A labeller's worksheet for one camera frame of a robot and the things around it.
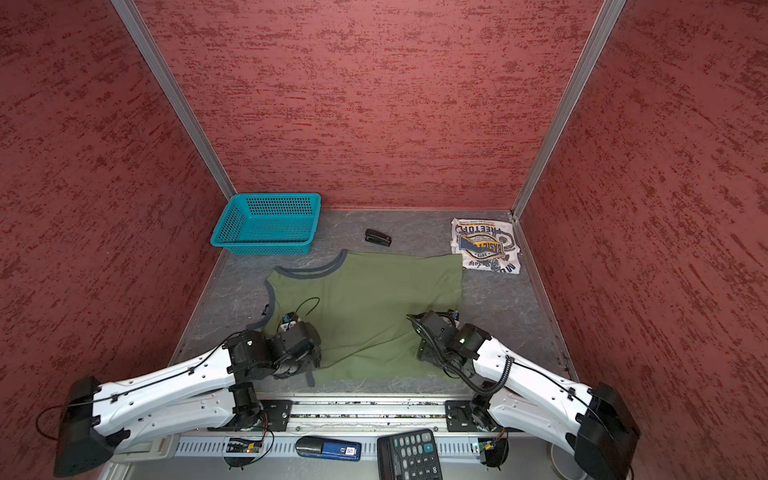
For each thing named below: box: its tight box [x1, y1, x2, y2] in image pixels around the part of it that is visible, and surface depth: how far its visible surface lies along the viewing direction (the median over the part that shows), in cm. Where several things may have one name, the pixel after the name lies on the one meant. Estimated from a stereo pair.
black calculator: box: [376, 429, 444, 480], surface depth 68 cm
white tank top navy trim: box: [450, 218, 521, 274], surface depth 109 cm
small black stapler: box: [364, 228, 392, 247], surface depth 112 cm
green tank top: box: [251, 251, 465, 387], surface depth 95 cm
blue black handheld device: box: [295, 436, 362, 462], surface depth 68 cm
